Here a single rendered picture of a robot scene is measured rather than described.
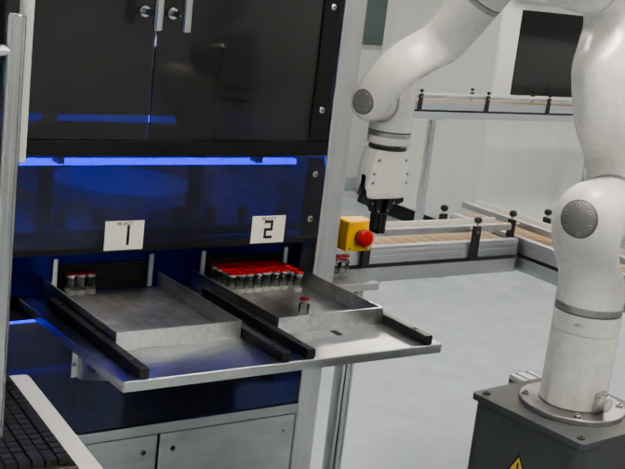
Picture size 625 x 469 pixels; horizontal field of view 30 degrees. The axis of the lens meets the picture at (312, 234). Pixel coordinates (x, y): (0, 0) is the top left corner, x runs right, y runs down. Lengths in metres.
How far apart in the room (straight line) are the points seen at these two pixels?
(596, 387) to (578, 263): 0.23
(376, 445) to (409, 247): 1.31
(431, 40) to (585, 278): 0.52
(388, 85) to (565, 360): 0.59
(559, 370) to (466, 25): 0.64
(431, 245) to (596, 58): 1.04
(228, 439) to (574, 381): 0.87
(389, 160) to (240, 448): 0.79
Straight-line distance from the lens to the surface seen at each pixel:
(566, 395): 2.13
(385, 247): 2.86
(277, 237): 2.53
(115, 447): 2.51
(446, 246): 3.00
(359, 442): 4.09
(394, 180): 2.28
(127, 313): 2.32
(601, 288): 2.07
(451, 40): 2.17
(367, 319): 2.40
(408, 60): 2.16
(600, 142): 2.07
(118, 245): 2.35
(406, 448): 4.11
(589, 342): 2.10
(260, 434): 2.69
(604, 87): 2.04
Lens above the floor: 1.59
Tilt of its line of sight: 13 degrees down
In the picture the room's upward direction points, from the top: 7 degrees clockwise
